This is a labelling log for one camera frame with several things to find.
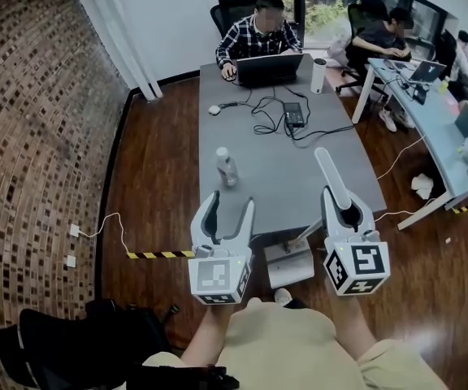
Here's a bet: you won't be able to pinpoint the silver laptop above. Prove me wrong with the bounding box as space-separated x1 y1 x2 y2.
383 57 413 72

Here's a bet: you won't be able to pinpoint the crumpled white cloth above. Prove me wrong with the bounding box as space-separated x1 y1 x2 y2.
409 171 436 201

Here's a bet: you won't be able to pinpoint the black power adapter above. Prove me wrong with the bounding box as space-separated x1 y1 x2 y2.
282 102 306 128

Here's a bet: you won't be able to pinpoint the black adapter cable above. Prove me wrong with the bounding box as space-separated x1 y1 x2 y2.
217 85 355 142

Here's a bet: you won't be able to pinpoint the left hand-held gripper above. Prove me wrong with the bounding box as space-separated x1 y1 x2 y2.
188 189 256 306

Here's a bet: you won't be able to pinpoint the white tumbler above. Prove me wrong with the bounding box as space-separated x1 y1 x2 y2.
310 58 327 95

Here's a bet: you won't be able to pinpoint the person's right forearm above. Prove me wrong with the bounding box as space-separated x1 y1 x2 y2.
330 290 379 361

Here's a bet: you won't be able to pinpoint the white vertical wall pipes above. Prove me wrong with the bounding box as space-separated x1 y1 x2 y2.
81 0 164 102

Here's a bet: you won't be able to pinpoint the white floor cable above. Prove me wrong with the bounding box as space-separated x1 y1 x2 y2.
375 133 429 182
373 198 457 223
78 211 132 256

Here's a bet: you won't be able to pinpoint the grey desk with white legs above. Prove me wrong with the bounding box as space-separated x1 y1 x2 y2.
197 52 388 238

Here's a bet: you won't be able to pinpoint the person's left forearm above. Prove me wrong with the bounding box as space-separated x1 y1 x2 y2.
179 301 235 366

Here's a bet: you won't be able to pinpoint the black chest-mounted device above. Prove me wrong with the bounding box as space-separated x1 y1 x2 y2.
124 362 241 390

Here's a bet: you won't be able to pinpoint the clear plastic water bottle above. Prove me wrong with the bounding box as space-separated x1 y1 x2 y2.
215 147 239 188

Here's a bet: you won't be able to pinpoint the white plastic bag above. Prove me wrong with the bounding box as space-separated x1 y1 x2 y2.
325 30 353 67

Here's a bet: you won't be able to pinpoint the dark framed window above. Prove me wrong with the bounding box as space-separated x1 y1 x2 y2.
213 0 462 63

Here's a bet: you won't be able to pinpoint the dark laptop with lid logo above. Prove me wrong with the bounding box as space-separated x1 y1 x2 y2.
408 59 449 84

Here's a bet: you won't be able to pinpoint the person's white shoe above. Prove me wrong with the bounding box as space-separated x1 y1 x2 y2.
273 288 294 307

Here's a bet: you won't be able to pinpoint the person's beige shirt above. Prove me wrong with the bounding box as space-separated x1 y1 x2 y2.
141 297 450 390

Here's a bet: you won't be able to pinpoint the black laptop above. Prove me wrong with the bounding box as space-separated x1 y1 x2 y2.
236 53 305 88

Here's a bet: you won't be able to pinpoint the light blue desk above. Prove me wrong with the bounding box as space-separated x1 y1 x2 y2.
350 57 468 232

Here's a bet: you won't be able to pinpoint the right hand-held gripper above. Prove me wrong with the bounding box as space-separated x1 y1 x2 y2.
319 185 392 297

